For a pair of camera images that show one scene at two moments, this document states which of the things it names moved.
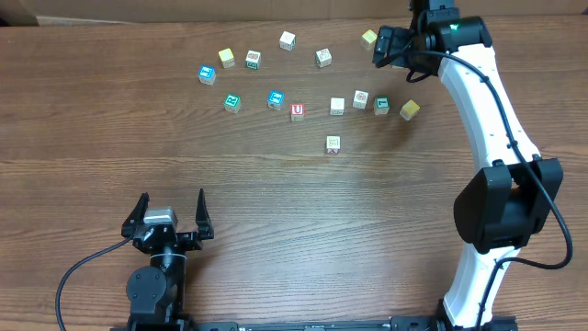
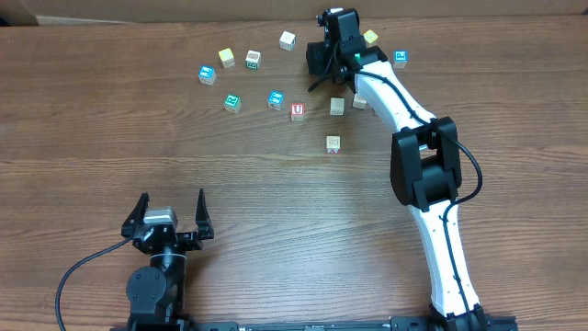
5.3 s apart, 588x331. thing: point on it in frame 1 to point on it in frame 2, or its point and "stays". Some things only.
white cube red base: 333,143 stays
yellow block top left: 227,58 stays
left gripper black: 191,240 stays
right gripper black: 397,39 to 317,53
